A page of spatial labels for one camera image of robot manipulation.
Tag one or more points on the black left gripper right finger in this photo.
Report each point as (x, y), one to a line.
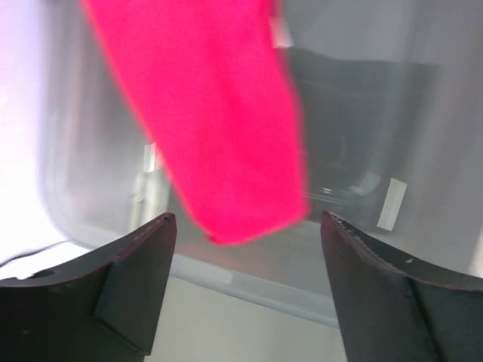
(392, 306)

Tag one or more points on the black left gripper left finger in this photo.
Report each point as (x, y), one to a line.
(102, 306)

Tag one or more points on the red t-shirt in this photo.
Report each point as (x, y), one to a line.
(212, 91)

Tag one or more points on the clear plastic bin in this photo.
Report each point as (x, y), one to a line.
(392, 93)

